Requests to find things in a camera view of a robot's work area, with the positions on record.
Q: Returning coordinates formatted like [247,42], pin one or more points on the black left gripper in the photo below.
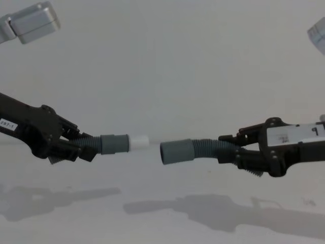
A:
[30,132]

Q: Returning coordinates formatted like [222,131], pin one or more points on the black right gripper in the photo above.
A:
[292,152]

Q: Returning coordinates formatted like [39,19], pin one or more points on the white table cloth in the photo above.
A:
[162,216]

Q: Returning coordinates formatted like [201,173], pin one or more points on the white curtain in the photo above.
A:
[162,63]

